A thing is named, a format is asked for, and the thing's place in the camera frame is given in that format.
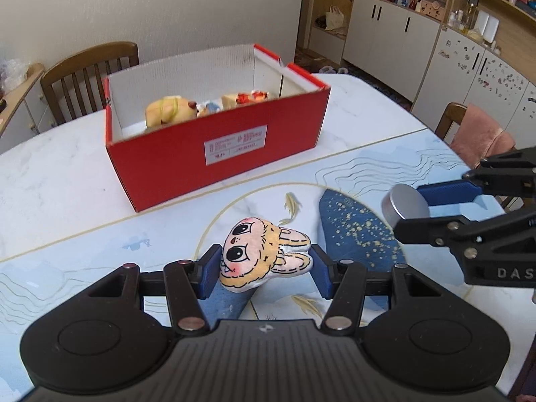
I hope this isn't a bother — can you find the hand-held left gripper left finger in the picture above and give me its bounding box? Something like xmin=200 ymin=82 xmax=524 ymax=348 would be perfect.
xmin=86 ymin=245 xmax=221 ymax=333

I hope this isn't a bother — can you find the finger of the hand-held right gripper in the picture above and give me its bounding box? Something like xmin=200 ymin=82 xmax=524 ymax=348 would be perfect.
xmin=419 ymin=146 xmax=536 ymax=209
xmin=394 ymin=209 xmax=536 ymax=249

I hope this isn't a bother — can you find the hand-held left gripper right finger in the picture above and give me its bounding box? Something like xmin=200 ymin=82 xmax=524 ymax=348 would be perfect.
xmin=308 ymin=244 xmax=445 ymax=331

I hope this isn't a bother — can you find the round silver tin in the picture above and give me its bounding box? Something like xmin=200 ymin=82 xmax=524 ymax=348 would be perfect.
xmin=380 ymin=183 xmax=431 ymax=227

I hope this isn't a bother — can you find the bunny face plush charm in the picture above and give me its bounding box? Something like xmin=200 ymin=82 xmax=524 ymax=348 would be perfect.
xmin=218 ymin=216 xmax=314 ymax=293

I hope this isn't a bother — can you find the red cardboard box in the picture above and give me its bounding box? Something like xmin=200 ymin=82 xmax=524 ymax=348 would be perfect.
xmin=103 ymin=43 xmax=331 ymax=213

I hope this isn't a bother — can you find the yellow squishy animal toy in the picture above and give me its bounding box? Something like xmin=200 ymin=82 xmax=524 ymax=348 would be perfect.
xmin=144 ymin=95 xmax=199 ymax=130

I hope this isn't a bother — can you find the sandwich biscuit packet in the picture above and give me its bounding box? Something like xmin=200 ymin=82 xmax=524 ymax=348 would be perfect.
xmin=221 ymin=91 xmax=252 ymax=112

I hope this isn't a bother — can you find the small orange toy figure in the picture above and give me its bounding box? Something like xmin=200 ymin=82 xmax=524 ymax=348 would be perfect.
xmin=235 ymin=89 xmax=269 ymax=105

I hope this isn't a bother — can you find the pink towel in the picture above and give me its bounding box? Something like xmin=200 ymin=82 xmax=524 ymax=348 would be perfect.
xmin=450 ymin=105 xmax=517 ymax=169

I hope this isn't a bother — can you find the wooden chair with towel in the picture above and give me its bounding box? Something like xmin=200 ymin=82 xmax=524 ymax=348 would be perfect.
xmin=434 ymin=102 xmax=518 ymax=210

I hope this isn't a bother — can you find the white wooden storage unit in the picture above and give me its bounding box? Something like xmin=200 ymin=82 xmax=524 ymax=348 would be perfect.
xmin=308 ymin=0 xmax=536 ymax=143

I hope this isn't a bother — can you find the white tote bag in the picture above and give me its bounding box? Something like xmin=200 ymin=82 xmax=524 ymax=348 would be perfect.
xmin=324 ymin=5 xmax=345 ymax=31

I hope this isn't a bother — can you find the dark wooden slatted chair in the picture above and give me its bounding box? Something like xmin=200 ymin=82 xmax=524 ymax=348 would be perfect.
xmin=41 ymin=41 xmax=140 ymax=125

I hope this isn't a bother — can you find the wooden topped side cabinet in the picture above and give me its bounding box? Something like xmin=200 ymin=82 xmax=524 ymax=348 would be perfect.
xmin=0 ymin=63 xmax=59 ymax=153

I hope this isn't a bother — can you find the clear plastic bag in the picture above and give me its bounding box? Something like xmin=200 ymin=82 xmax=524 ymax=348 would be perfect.
xmin=0 ymin=59 xmax=32 ymax=93

